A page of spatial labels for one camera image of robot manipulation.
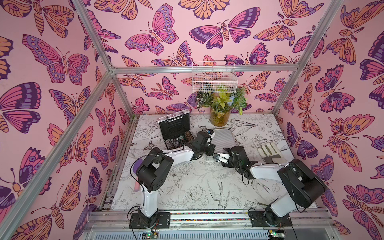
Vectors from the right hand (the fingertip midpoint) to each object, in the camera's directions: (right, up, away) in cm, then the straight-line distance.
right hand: (226, 150), depth 94 cm
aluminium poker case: (-33, +12, +9) cm, 36 cm away
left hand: (-6, +1, 0) cm, 6 cm away
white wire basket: (-7, +47, +2) cm, 47 cm away
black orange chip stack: (-24, +7, +9) cm, 26 cm away
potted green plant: (-3, +29, +1) cm, 29 cm away
